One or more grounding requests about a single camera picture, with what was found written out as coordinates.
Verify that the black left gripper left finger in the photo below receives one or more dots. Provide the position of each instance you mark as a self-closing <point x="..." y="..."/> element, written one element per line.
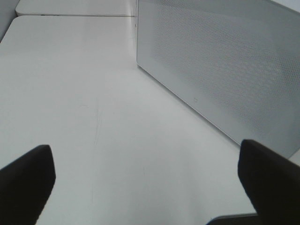
<point x="25" y="186"/>

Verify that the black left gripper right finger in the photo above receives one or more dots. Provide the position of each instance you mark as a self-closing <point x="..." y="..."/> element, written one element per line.
<point x="271" y="182"/>

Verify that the white microwave door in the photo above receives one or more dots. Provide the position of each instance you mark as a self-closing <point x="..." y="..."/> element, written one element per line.
<point x="235" y="62"/>

